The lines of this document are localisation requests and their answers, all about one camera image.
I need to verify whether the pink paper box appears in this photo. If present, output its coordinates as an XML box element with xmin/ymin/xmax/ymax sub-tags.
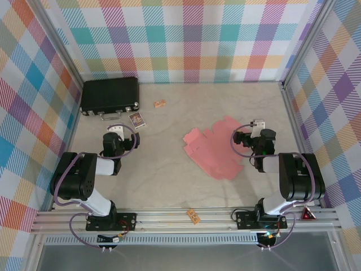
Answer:
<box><xmin>182</xmin><ymin>117</ymin><xmax>245</xmax><ymax>181</ymax></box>

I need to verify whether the small picture card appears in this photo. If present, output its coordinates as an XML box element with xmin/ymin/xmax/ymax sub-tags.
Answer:
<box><xmin>129</xmin><ymin>112</ymin><xmax>147</xmax><ymax>128</ymax></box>

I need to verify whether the red triangular warning button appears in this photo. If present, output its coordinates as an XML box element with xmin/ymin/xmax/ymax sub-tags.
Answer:
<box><xmin>300</xmin><ymin>206</ymin><xmax>317</xmax><ymax>221</ymax></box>

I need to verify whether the orange paper tag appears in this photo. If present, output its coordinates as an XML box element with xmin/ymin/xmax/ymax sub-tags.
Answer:
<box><xmin>186</xmin><ymin>208</ymin><xmax>199</xmax><ymax>226</ymax></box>

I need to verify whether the grey metal panel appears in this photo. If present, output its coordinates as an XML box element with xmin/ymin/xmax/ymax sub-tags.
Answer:
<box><xmin>25</xmin><ymin>231</ymin><xmax>347</xmax><ymax>271</ymax></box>

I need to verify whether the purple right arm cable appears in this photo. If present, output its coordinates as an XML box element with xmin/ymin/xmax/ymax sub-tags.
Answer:
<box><xmin>231</xmin><ymin>121</ymin><xmax>316</xmax><ymax>251</ymax></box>

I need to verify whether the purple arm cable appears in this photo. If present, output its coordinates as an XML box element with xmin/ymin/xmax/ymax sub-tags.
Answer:
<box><xmin>231</xmin><ymin>121</ymin><xmax>316</xmax><ymax>251</ymax></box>
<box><xmin>51</xmin><ymin>123</ymin><xmax>142</xmax><ymax>251</ymax></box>

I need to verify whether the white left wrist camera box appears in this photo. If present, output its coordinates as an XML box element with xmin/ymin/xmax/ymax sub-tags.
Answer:
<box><xmin>108</xmin><ymin>125</ymin><xmax>125</xmax><ymax>140</ymax></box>

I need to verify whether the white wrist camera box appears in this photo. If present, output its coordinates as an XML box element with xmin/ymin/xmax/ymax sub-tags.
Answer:
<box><xmin>108</xmin><ymin>125</ymin><xmax>125</xmax><ymax>140</ymax></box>
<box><xmin>252</xmin><ymin>119</ymin><xmax>267</xmax><ymax>138</ymax></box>

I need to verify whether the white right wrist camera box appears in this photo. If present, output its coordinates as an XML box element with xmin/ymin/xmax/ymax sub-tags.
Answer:
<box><xmin>252</xmin><ymin>119</ymin><xmax>267</xmax><ymax>138</ymax></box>

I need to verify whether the black briefcase with metal handle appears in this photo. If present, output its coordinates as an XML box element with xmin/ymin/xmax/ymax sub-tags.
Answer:
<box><xmin>79</xmin><ymin>76</ymin><xmax>141</xmax><ymax>121</ymax></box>

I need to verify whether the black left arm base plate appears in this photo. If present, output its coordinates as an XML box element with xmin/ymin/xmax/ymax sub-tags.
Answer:
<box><xmin>85</xmin><ymin>211</ymin><xmax>138</xmax><ymax>233</ymax></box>

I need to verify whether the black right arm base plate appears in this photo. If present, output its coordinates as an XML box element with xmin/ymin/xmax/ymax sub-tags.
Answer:
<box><xmin>235</xmin><ymin>209</ymin><xmax>289</xmax><ymax>230</ymax></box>

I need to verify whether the aluminium frame rail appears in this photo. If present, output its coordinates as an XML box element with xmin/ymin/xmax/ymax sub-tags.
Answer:
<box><xmin>30</xmin><ymin>207</ymin><xmax>344</xmax><ymax>235</ymax></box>

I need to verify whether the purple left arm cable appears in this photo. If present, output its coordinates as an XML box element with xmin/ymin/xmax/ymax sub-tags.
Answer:
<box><xmin>51</xmin><ymin>123</ymin><xmax>142</xmax><ymax>251</ymax></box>

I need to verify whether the slotted grey cable duct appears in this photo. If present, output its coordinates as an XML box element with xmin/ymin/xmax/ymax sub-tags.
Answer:
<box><xmin>45</xmin><ymin>235</ymin><xmax>259</xmax><ymax>246</ymax></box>

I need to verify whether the aluminium frame post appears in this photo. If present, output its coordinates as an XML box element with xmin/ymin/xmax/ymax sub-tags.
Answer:
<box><xmin>29</xmin><ymin>0</ymin><xmax>85</xmax><ymax>211</ymax></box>
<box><xmin>280</xmin><ymin>0</ymin><xmax>335</xmax><ymax>208</ymax></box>

